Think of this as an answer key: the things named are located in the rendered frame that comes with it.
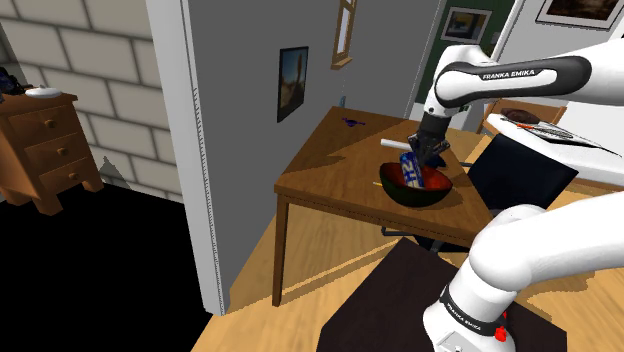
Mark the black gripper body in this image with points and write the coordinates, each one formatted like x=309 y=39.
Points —
x=433 y=128

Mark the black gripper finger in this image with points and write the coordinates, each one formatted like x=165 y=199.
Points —
x=440 y=148
x=418 y=145

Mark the blue white drink can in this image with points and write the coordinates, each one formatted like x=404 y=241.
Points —
x=412 y=173

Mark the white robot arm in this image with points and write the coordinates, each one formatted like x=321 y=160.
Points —
x=531 y=246

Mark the white cylinder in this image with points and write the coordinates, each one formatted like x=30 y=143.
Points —
x=395 y=144

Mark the red black bowl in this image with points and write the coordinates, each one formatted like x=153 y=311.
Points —
x=414 y=195

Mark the purple small object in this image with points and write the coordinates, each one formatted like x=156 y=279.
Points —
x=353 y=122

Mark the black office chair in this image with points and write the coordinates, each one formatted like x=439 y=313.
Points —
x=516 y=178

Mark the brown wooden table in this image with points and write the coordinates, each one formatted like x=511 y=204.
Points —
x=336 y=166

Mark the small blue bottle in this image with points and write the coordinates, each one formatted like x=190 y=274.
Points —
x=342 y=101

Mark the wooden framed window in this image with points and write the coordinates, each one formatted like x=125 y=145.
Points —
x=344 y=34

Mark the white desk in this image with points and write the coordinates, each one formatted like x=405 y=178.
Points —
x=585 y=153

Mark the dark robot stand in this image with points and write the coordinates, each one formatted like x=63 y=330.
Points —
x=390 y=302

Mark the wooden chest of drawers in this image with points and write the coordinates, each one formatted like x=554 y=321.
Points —
x=44 y=146

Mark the white flat dish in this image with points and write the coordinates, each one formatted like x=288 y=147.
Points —
x=43 y=92

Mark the dark blue object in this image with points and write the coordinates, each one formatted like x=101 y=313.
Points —
x=8 y=82

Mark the grey framed wall picture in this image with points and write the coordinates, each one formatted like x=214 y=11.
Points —
x=465 y=25

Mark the dark framed wall picture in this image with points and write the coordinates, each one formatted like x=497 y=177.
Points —
x=292 y=83

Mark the white framed wall picture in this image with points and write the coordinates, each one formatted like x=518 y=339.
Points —
x=580 y=12

